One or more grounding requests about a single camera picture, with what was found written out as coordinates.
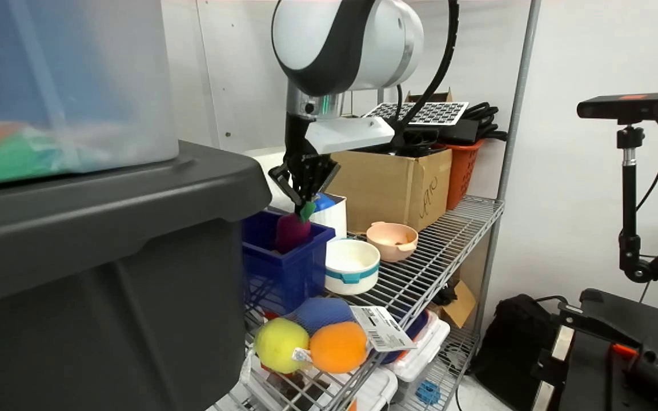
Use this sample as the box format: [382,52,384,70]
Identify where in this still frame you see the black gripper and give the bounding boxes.
[270,86,339,205]

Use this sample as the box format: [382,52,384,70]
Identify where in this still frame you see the magenta radish toy green leaves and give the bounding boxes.
[274,202,314,254]

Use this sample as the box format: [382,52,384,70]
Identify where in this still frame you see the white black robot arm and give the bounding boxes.
[270,0,422,208]

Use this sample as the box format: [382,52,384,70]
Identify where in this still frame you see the white teal-striped bowl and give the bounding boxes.
[325,238,379,294]

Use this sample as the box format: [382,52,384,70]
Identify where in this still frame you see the pink plastic bowl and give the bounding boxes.
[366,221,418,262]

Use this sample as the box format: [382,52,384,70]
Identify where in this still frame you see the white carton with blue label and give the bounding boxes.
[311,194,346,238]

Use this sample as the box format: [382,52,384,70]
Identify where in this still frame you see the blue plastic bin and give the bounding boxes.
[242,211,333,316]

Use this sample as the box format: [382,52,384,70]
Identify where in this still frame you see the brown cardboard box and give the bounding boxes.
[326,151,449,234]

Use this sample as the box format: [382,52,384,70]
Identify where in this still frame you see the blue foam egg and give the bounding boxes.
[293,298,351,334]

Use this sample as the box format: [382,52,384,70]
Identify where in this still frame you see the black keyboard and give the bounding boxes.
[369,100,467,129]

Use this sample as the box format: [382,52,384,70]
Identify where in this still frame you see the yellow foam egg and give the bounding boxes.
[254,318,309,375]

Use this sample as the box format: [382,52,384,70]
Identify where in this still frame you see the orange plastic bin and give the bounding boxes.
[445,141,482,211]

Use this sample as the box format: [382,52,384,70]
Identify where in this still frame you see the orange foam egg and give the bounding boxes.
[309,323,368,375]

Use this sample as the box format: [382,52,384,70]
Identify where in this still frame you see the white barcode product tag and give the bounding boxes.
[351,307,416,352]

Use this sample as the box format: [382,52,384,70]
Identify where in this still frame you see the dark grey storage tote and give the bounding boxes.
[0,144,270,411]

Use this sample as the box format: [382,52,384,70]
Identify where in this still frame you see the white lidded storage box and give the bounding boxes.
[387,313,449,385]

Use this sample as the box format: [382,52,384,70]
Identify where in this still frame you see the clear plastic storage bin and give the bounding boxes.
[0,0,178,184]

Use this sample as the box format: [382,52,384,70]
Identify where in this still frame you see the black bag on floor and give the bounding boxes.
[471,294,558,410]

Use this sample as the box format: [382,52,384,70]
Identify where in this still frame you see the black case with orange clip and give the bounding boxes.
[533,289,658,411]

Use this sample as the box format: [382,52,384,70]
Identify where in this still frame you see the wire shelf rack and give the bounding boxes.
[212,0,541,411]

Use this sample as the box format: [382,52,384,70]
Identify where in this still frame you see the black camera on stand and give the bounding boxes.
[575,92,658,123]

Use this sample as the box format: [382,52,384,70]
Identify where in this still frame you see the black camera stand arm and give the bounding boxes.
[616,125,658,283]

